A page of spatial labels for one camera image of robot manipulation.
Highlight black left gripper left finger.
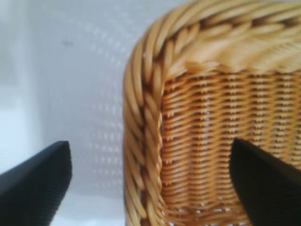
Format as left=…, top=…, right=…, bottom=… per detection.
left=0, top=140, right=73, bottom=226

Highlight tan woven wicker basket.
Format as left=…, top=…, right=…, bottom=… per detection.
left=121, top=0, right=301, bottom=226

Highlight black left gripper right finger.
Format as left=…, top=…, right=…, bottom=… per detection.
left=230, top=137, right=301, bottom=226

